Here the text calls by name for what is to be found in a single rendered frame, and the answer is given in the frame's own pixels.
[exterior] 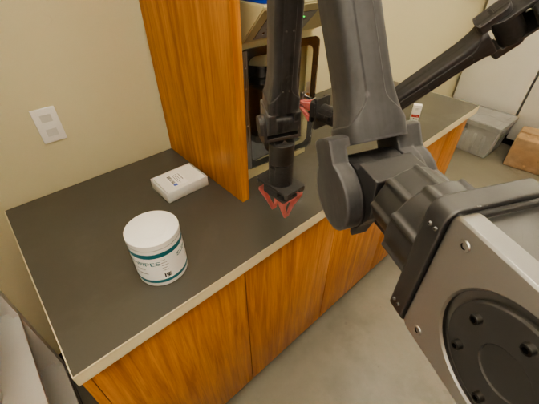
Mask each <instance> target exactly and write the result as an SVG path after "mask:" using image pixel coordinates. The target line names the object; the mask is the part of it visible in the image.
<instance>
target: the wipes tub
mask: <svg viewBox="0 0 539 404"><path fill-rule="evenodd" d="M123 236H124V240H125V242H126V245H127V247H128V251H129V252H130V254H131V257H132V259H133V262H134V264H135V267H136V269H137V272H138V273H139V275H140V278H141V279H142V281H144V282H145V283H147V284H149V285H167V284H170V283H172V282H174V281H175V280H177V279H178V278H179V277H181V276H182V275H183V273H184V272H185V270H186V269H187V265H188V260H187V255H186V252H185V248H184V242H183V238H182V235H181V231H180V225H179V222H178V219H177V218H176V217H175V216H174V215H173V214H172V213H170V212H166V211H150V212H145V213H142V214H140V215H138V216H136V217H135V218H133V219H132V220H130V221H129V222H128V224H127V225H126V227H125V228H124V233H123Z"/></svg>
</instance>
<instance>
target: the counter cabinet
mask: <svg viewBox="0 0 539 404"><path fill-rule="evenodd" d="M466 123H467V119H466V120H465V121H464V122H463V123H461V124H460V125H458V126H457V127H455V128H454V129H452V130H451V131H450V132H448V133H447V134H445V135H443V136H442V137H441V138H439V139H438V140H437V141H435V142H434V143H432V144H431V145H429V146H428V147H426V148H427V149H428V150H429V152H430V153H431V154H432V157H433V159H434V161H435V162H436V166H437V168H438V170H439V171H440V172H442V173H443V174H445V172H446V170H447V168H448V165H449V163H450V160H451V158H452V155H453V153H454V151H455V149H456V145H457V144H458V141H459V139H460V136H461V134H462V132H463V130H464V126H465V124H466ZM350 230H351V229H350V228H348V229H345V230H342V231H338V230H336V229H335V228H333V227H332V225H331V224H330V222H329V221H328V219H327V218H326V217H325V218H323V219H322V220H320V221H319V222H318V223H316V224H315V225H313V226H312V227H310V228H308V229H307V230H306V231H305V232H303V233H302V234H300V235H299V236H297V237H295V238H294V239H293V240H291V241H290V242H289V243H287V244H285V245H284V246H282V247H281V248H280V249H279V250H277V251H276V252H274V253H272V254H271V255H269V256H268V257H267V258H266V259H264V260H263V261H261V262H259V263H258V264H256V265H255V266H253V267H252V268H251V269H249V270H248V271H246V272H245V273H243V274H242V275H240V276H239V277H238V278H236V279H235V280H233V281H232V282H230V283H229V284H227V285H226V286H225V287H223V288H222V289H220V290H219V291H217V292H216V293H214V294H213V295H212V296H210V297H208V298H207V299H206V300H204V301H202V302H201V303H200V304H199V305H197V306H196V307H194V308H193V309H191V310H189V311H188V312H187V313H185V314H184V315H183V316H181V317H179V318H178V319H176V320H175V321H174V322H172V323H171V324H170V325H168V326H166V327H165V328H163V329H162V330H161V331H160V332H158V333H156V334H155V335H153V336H152V337H150V338H149V339H148V340H147V341H145V342H143V343H142V344H140V345H138V346H137V347H136V348H135V349H133V350H132V351H130V352H129V353H127V354H125V355H124V356H123V357H122V358H120V359H119V360H117V361H116V362H114V363H113V364H111V365H110V366H109V367H107V368H106V369H104V370H102V371H101V372H100V373H98V374H97V375H96V376H94V377H93V378H91V379H89V380H88V381H87V382H85V383H83V386H84V387H85V388H86V389H87V391H88V392H89V393H90V394H91V395H92V396H93V397H94V398H95V400H96V401H97V402H98V403H99V404H226V403H227V401H228V400H230V399H231V398H232V397H233V396H234V395H235V394H236V393H237V392H238V391H240V390H241V389H242V388H243V387H244V386H245V385H246V384H247V383H248V382H250V381H251V380H252V379H253V378H254V377H255V376H256V375H257V374H258V373H259V372H261V371H262V370H263V369H264V368H265V367H266V366H267V365H268V364H269V363H270V362H272V361H273V360H274V359H275V358H276V357H277V356H278V355H279V354H280V353H281V352H282V351H283V350H284V349H285V348H286V347H287V346H288V345H289V344H291V343H292V342H293V341H294V340H295V339H296V338H297V337H298V336H299V335H300V334H302V333H303V332H304V331H305V330H306V329H307V328H308V327H309V326H310V325H312V324H313V323H314V322H315V321H316V320H317V319H318V318H319V317H320V316H322V315H323V314H324V313H325V312H326V311H327V310H328V309H329V308H330V307H331V306H332V305H333V304H334V303H335V302H336V301H337V300H338V299H339V298H340V297H342V296H343V295H344V294H345V293H346V292H347V291H348V290H349V289H350V288H351V287H353V286H354V285H355V284H356V283H357V282H358V281H359V280H360V279H361V278H363V277H364V276H365V275H366V274H367V273H368V272H369V271H370V270H371V269H373V268H374V267H375V266H376V265H377V264H378V263H379V262H380V261H381V260H382V259H383V258H384V257H385V256H386V255H387V254H388V253H387V251H386V250H385V249H384V247H383V246H382V245H381V243H382V242H383V239H384V235H383V233H382V232H381V231H380V229H379V228H378V226H377V225H376V224H375V222H374V223H373V224H372V225H371V226H370V227H369V229H368V230H367V231H366V232H361V233H359V234H355V235H351V233H350Z"/></svg>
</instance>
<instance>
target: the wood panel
mask: <svg viewBox="0 0 539 404"><path fill-rule="evenodd" d="M139 3H140V9H141V13H142V17H143V21H144V28H145V31H146V35H147V39H148V45H149V50H150V53H151V57H152V64H153V67H154V71H155V75H156V82H157V86H158V90H159V93H160V100H161V104H162V108H163V112H164V118H165V122H166V126H167V129H168V137H169V140H170V144H171V148H172V149H173V150H174V151H176V152H177V153H178V154H180V155H181V156H183V157H184V158H185V159H186V160H187V161H189V162H190V163H191V164H193V165H194V166H196V167H197V168H198V169H200V170H201V171H202V172H203V173H204V174H206V175H207V176H209V177H210V178H211V179H213V180H214V181H216V182H217V183H218V184H219V185H220V186H222V187H223V188H224V189H226V190H227V191H228V192H230V193H231V194H233V195H234V196H235V197H237V198H238V199H239V200H240V201H241V202H245V201H247V200H248V199H249V173H248V157H247V141H246V125H245V94H244V78H243V62H242V45H241V15H240V0H139Z"/></svg>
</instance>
